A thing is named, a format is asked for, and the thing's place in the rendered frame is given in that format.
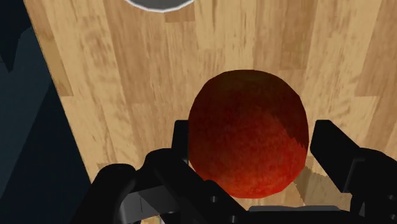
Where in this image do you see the grey bowl with white rim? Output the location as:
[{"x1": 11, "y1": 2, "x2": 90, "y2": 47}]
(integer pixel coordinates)
[{"x1": 124, "y1": 0, "x2": 197, "y2": 14}]

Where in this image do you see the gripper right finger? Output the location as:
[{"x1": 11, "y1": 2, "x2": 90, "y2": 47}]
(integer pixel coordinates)
[{"x1": 309, "y1": 119, "x2": 397, "y2": 224}]

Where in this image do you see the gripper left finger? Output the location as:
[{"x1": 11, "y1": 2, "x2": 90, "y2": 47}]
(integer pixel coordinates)
[{"x1": 70, "y1": 119, "x2": 249, "y2": 224}]

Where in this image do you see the red apple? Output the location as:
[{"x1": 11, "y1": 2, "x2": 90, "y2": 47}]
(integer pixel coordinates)
[{"x1": 187, "y1": 69, "x2": 310, "y2": 199}]

